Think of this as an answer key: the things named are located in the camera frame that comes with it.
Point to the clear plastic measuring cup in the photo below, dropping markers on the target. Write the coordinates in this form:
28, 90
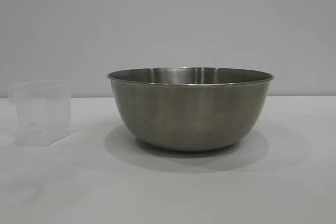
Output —
42, 113

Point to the stainless steel mixing bowl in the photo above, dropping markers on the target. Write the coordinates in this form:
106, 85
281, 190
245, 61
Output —
189, 111

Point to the white tablecloth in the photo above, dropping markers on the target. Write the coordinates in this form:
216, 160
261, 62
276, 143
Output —
157, 187

